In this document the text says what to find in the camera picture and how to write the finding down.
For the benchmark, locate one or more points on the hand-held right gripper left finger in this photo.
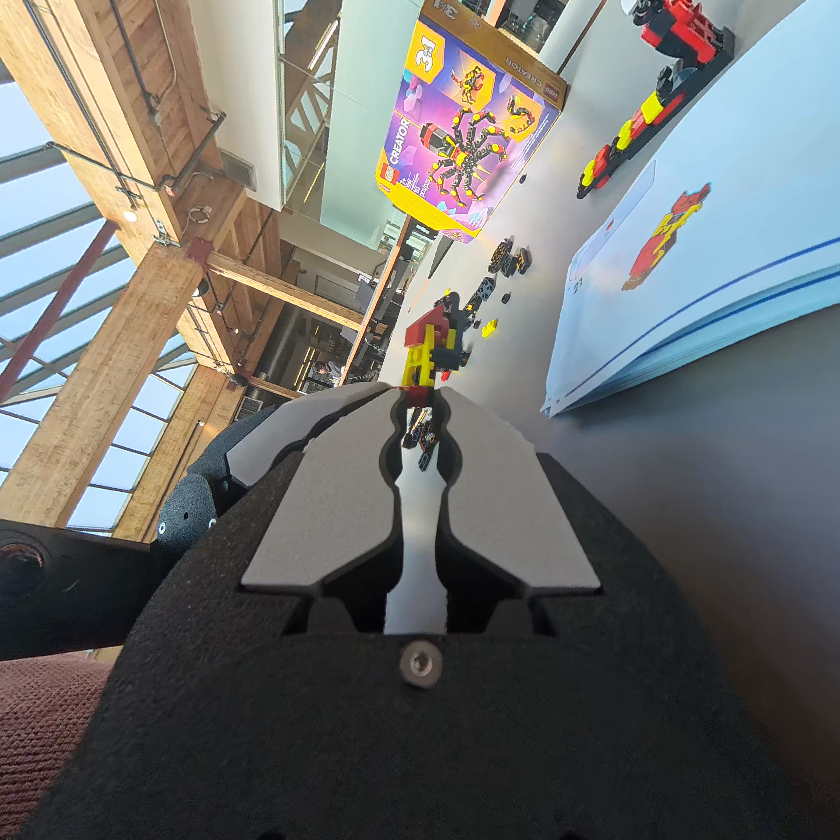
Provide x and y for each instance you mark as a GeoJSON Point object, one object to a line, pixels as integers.
{"type": "Point", "coordinates": [328, 512]}

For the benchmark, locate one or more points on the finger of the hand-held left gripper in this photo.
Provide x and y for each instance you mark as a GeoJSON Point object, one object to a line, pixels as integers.
{"type": "Point", "coordinates": [275, 426]}

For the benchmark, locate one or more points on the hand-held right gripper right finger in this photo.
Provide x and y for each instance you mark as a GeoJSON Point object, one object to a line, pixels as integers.
{"type": "Point", "coordinates": [518, 512]}

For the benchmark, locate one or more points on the red yellow black brick assembly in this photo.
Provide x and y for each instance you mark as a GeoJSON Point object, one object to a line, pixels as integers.
{"type": "Point", "coordinates": [423, 367]}

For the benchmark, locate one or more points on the grey desk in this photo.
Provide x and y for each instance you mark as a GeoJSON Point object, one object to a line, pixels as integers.
{"type": "Point", "coordinates": [689, 492]}

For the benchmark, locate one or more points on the person's pink sweater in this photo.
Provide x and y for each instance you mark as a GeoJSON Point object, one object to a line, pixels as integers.
{"type": "Point", "coordinates": [39, 735]}

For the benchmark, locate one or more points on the small yellow brick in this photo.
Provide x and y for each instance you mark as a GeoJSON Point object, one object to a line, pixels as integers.
{"type": "Point", "coordinates": [489, 328]}

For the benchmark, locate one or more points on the scattered black brick pieces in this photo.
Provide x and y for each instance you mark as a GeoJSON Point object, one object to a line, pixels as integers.
{"type": "Point", "coordinates": [505, 256]}

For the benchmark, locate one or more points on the open light blue instruction booklet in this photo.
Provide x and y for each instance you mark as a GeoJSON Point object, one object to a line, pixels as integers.
{"type": "Point", "coordinates": [722, 262]}

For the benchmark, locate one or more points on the purple yellow toy box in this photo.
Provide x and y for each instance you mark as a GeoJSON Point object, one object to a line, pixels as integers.
{"type": "Point", "coordinates": [459, 131]}

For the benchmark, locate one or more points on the red yellow brick model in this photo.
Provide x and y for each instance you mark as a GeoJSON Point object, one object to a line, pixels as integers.
{"type": "Point", "coordinates": [682, 33]}

